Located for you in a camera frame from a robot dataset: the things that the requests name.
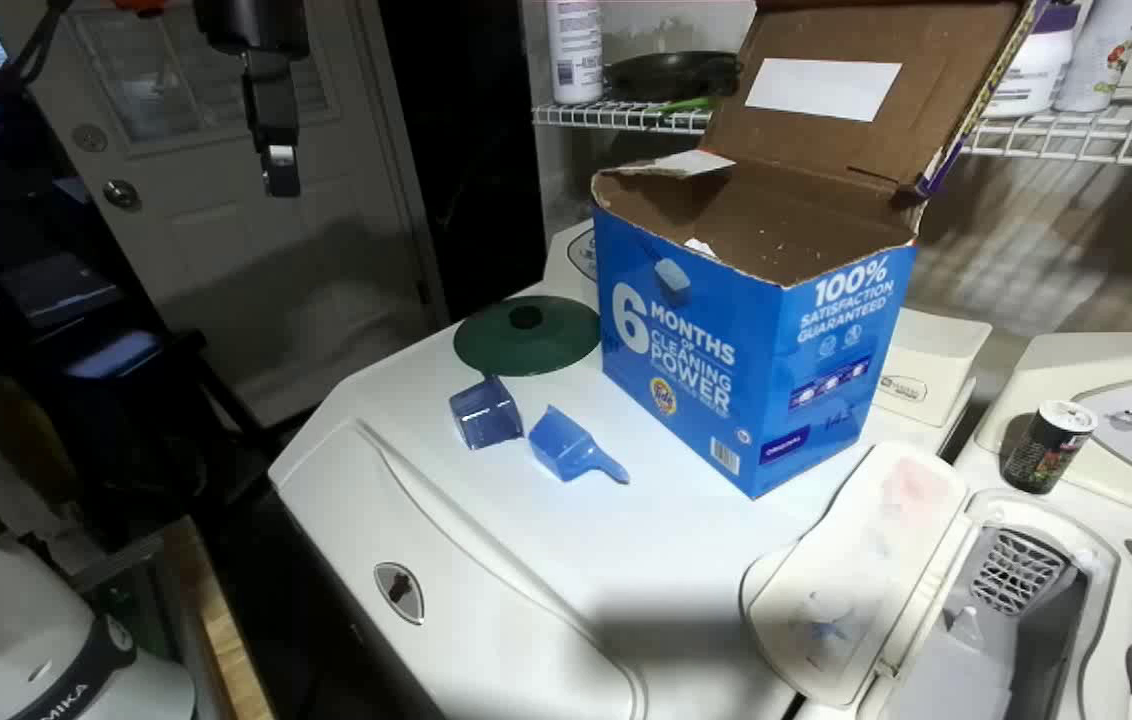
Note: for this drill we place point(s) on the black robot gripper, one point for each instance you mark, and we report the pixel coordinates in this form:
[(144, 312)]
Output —
[(248, 26)]

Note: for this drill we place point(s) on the purple plastic scoop cup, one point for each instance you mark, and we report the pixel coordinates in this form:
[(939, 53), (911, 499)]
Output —
[(487, 412)]

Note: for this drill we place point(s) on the blue plastic scoop cup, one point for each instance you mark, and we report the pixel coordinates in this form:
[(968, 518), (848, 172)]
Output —
[(561, 444)]

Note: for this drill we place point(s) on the round metal door knob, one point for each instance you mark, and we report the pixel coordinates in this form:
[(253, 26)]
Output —
[(123, 195)]

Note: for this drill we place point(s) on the dark blue storage box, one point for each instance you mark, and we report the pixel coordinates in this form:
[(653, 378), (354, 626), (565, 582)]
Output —
[(59, 287)]

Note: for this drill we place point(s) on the slim white bottle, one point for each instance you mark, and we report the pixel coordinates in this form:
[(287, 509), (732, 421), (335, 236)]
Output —
[(574, 53)]

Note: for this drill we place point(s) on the dark green round lid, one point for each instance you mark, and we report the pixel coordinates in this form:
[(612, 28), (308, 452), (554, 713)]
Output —
[(526, 341)]

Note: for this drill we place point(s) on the black frying pan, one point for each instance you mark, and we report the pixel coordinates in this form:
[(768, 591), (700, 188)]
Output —
[(670, 74)]

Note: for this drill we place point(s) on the white washing machine top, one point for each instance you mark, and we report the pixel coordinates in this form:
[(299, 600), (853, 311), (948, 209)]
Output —
[(526, 560)]

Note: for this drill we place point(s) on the wooden plank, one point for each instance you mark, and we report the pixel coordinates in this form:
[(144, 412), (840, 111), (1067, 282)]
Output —
[(217, 643)]

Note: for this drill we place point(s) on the open blue cardboard detergent box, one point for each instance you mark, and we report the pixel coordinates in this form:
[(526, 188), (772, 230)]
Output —
[(750, 363)]

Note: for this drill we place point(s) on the white dispenser lid flap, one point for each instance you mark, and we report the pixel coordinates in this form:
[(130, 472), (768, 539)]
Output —
[(856, 560)]

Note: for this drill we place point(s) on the white tub with purple lid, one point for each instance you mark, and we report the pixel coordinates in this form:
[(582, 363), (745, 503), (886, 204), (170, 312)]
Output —
[(1035, 65)]

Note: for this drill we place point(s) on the white bottle with red print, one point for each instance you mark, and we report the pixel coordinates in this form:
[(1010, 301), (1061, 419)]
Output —
[(1107, 45)]

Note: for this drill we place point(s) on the grey detergent dispenser compartment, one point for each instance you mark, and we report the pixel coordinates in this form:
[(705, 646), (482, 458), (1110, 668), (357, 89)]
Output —
[(1018, 575)]

